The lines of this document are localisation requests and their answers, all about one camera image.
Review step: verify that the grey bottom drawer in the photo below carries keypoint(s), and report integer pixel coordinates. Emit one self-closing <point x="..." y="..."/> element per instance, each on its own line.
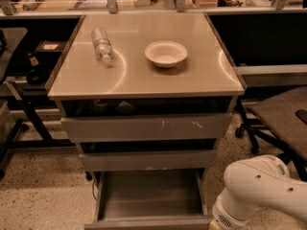
<point x="150" y="200"/>

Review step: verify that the grey drawer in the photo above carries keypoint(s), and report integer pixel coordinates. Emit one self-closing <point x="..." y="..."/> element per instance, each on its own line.
<point x="87" y="121"/>
<point x="150" y="200"/>
<point x="147" y="156"/>

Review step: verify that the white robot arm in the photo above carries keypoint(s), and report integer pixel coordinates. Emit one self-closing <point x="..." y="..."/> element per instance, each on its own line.
<point x="252" y="184"/>

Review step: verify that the grey drawer cabinet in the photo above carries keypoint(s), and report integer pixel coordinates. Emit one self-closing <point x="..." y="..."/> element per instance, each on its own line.
<point x="206" y="72"/>

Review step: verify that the grey middle drawer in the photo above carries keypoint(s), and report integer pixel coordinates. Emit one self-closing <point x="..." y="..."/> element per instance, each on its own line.
<point x="147" y="156"/>

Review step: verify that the grey top drawer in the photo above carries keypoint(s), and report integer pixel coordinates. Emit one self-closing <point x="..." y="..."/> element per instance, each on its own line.
<point x="87" y="121"/>

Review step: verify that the white bowl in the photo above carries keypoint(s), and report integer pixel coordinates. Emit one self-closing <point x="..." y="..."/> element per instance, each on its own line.
<point x="165" y="54"/>

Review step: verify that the clear plastic water bottle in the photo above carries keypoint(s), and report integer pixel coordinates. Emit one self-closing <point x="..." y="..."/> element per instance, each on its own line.
<point x="102" y="47"/>

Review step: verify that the black box with label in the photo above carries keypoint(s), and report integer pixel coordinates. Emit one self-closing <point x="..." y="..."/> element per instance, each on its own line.
<point x="50" y="46"/>

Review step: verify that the office chair on right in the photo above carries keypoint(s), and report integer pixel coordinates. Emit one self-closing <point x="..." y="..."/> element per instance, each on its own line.
<point x="281" y="121"/>

